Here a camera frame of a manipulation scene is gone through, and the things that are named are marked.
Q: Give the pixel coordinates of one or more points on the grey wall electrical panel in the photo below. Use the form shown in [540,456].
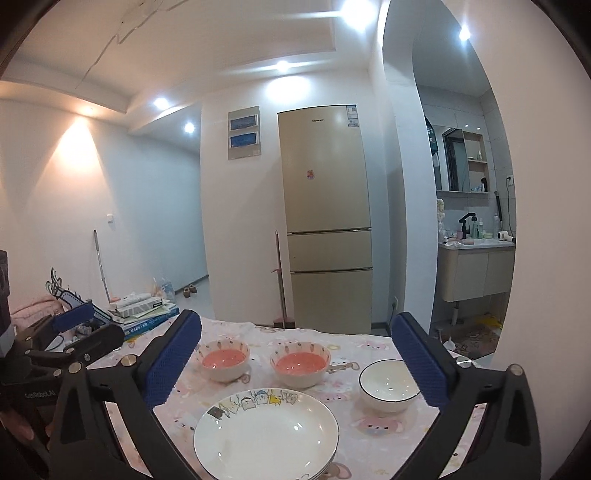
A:
[244,133]

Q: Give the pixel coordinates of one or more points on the cartoon fridge sticker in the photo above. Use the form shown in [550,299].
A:
[310,175]

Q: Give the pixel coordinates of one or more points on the blue white cartoon cutout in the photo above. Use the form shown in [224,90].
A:
[69,295]

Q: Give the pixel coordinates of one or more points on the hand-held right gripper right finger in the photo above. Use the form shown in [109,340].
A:
[420,364]

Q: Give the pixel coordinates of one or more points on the pair of brown slippers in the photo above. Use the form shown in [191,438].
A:
[190,290]

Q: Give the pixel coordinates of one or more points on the round ceiling spotlight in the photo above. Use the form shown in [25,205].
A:
[159,104]
[282,66]
[188,127]
[464,32]

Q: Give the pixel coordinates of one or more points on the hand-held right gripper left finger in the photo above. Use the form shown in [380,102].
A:
[171,360]

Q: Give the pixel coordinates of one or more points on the pink carrot print bowl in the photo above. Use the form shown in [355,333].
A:
[225,360]
[300,364]

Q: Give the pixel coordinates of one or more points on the person's left hand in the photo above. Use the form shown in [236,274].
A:
[18,429]

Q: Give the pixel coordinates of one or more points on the black faucet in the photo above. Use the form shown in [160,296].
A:
[465,224]

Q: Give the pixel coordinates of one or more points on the white plush toy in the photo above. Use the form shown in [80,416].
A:
[442,217]

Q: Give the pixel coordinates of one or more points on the beige bathroom vanity cabinet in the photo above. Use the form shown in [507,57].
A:
[475,272]

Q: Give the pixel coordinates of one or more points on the fridge energy label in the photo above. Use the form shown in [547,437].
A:
[352,116]

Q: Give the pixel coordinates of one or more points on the bathroom mirror cabinet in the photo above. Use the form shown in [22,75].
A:
[461,159]

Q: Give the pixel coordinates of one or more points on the patterned bathroom floor mat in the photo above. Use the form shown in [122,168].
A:
[480,337]

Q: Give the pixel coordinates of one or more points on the white ribbed black-rimmed bowl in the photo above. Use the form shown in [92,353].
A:
[385,383]

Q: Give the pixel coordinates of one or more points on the black hanging hair tool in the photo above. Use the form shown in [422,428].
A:
[498,207]

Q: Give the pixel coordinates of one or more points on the dark hanging garment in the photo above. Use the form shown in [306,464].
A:
[431,134]

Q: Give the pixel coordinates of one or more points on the white hair dryer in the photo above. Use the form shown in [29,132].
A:
[505,236]

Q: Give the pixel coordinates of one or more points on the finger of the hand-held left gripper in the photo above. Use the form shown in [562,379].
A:
[92,344]
[74,318]

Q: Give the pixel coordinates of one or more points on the white bottle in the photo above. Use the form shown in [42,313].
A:
[481,228]

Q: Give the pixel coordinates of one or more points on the pink cloth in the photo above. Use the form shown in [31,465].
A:
[32,307]

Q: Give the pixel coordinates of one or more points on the clear plastic bag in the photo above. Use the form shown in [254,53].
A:
[161,288]

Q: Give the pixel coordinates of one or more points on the beige three-door fridge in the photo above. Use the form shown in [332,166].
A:
[323,207]

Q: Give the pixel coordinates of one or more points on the blue book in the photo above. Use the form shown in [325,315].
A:
[152,323]

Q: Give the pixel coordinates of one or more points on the pink cartoon printed tablecloth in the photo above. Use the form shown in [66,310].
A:
[344,406]

